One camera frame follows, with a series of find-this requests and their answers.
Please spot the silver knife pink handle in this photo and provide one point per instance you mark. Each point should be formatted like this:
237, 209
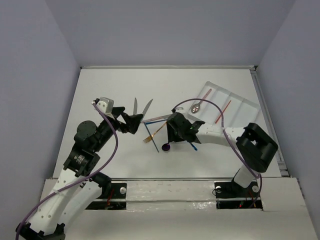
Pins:
163, 117

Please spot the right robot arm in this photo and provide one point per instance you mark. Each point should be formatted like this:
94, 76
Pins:
254, 147

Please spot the blue chopstick horizontal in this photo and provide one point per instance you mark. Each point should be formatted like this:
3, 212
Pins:
154, 122

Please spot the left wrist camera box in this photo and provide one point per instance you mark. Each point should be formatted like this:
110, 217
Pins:
105, 103

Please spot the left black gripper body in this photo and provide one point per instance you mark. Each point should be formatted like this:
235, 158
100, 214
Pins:
121, 119

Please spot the silver knife dark handle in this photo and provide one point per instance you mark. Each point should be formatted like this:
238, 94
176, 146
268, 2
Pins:
135, 106

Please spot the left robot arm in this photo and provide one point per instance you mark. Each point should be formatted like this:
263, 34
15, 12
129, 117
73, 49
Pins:
78, 183

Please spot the silver knife teal handle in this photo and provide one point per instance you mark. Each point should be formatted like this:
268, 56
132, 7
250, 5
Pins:
146, 108

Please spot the white divided utensil tray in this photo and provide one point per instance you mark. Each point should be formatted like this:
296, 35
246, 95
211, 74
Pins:
239, 113

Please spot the aluminium frame rail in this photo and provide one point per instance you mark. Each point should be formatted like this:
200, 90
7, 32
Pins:
165, 67

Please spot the silver spoon pink handle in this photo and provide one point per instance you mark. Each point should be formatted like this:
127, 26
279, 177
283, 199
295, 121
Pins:
196, 107

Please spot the blue chopstick diagonal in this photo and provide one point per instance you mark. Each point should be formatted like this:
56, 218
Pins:
149, 133

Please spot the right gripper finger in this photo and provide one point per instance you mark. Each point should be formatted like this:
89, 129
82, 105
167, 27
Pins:
171, 135
192, 139

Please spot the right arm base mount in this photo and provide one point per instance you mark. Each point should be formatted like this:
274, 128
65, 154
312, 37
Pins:
231, 196

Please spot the purple spoon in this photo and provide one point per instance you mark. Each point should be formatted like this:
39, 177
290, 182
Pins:
166, 147

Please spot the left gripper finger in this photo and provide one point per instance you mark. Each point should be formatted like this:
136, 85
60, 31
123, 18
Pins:
136, 117
133, 126

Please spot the gold fork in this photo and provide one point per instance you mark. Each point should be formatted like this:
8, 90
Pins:
156, 132

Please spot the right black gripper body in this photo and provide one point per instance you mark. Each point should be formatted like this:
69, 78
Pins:
182, 133

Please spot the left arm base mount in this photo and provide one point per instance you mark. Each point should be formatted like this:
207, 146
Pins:
112, 198

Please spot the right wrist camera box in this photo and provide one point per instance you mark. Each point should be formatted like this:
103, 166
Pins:
178, 109

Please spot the orange chopstick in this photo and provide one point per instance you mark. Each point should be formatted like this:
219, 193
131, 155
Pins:
220, 116

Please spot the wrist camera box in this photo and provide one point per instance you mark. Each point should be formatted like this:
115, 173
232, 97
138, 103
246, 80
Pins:
178, 109
105, 103

